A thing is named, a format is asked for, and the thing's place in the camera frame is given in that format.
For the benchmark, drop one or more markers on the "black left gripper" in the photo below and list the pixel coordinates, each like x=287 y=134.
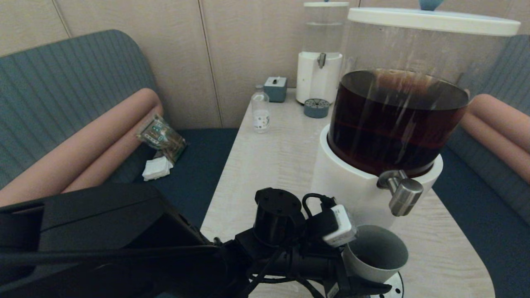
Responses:
x=319 y=265

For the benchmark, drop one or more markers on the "blue-grey ribbed booth sofa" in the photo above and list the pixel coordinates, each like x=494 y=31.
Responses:
x=62 y=74
x=513 y=70

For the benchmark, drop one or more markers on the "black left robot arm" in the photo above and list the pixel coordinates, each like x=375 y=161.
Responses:
x=124 y=240

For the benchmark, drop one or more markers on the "white dispenser lid blue knob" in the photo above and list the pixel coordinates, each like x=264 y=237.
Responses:
x=430 y=20
x=323 y=4

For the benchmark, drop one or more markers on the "white folded napkins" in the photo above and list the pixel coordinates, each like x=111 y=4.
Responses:
x=157 y=169

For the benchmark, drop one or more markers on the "grey perforated drip tray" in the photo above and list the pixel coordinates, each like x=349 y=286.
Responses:
x=316 y=108
x=393 y=285

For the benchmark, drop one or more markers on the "grey plastic cup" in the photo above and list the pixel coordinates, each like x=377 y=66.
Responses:
x=377 y=254

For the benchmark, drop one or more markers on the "small grey box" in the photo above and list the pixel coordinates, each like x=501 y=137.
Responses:
x=275 y=89

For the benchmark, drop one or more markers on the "steel dispenser tap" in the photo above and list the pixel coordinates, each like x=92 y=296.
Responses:
x=321 y=60
x=403 y=196

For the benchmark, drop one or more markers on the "clear plastic bottle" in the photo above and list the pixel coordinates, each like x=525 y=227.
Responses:
x=261 y=115

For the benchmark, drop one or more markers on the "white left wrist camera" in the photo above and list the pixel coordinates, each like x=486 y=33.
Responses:
x=339 y=225

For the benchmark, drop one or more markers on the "water-filled drink dispenser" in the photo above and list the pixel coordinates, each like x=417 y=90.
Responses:
x=314 y=80

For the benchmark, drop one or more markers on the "pink cylindrical bolster cushion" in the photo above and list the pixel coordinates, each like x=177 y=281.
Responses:
x=116 y=161
x=83 y=145
x=497 y=145
x=505 y=116

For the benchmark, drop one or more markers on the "navy seat cushion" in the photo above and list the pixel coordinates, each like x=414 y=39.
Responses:
x=488 y=231
x=190 y=174

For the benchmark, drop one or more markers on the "tea-filled drink dispenser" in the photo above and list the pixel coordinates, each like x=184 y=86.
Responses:
x=356 y=182

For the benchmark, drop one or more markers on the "green snack bag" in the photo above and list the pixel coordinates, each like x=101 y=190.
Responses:
x=161 y=138

